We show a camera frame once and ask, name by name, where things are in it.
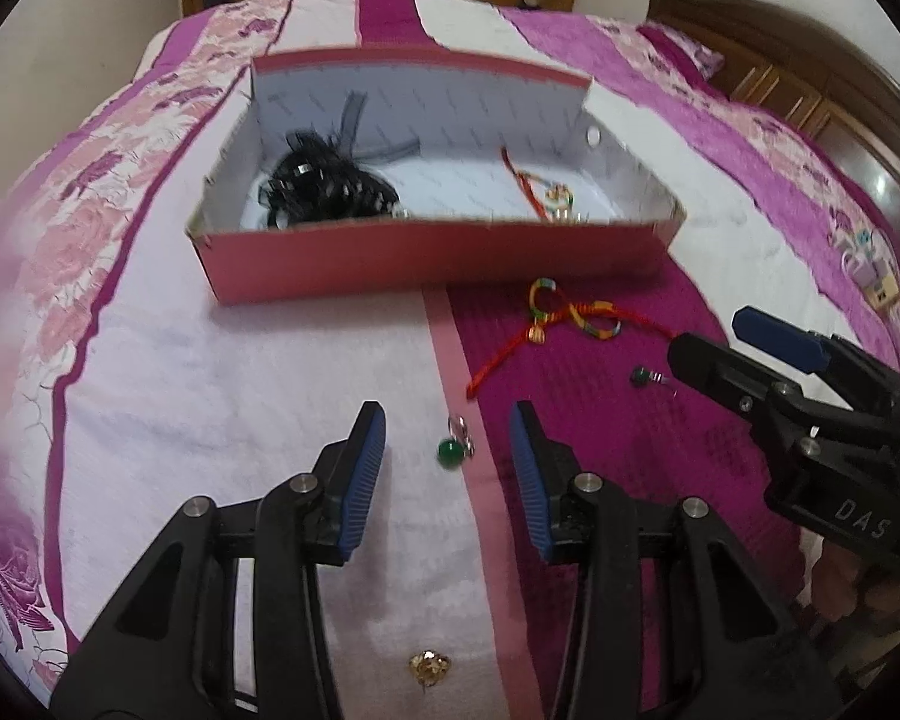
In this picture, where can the black lace hair accessory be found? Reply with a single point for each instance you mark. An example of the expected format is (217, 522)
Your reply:
(322, 180)

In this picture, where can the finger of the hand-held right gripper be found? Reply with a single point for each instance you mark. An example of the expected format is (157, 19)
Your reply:
(780, 337)
(712, 371)

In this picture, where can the gold flower pendant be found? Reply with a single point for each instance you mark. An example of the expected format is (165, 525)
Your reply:
(429, 666)

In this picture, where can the small toy items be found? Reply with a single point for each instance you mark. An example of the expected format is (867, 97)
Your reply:
(870, 270)

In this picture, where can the person's right hand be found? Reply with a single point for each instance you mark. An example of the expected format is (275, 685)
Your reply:
(840, 581)

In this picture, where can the purple floral pillow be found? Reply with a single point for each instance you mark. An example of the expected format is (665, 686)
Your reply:
(682, 52)

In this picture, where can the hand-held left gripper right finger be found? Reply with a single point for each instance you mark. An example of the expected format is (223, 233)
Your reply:
(532, 480)

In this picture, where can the pink cardboard box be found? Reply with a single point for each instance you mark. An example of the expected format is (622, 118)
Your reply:
(420, 262)

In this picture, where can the dark wooden headboard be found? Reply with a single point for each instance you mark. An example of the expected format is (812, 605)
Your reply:
(795, 67)

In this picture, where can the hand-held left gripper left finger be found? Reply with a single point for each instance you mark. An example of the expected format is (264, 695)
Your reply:
(360, 480)

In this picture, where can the green bead earring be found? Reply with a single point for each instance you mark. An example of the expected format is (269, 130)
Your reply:
(637, 377)
(448, 454)

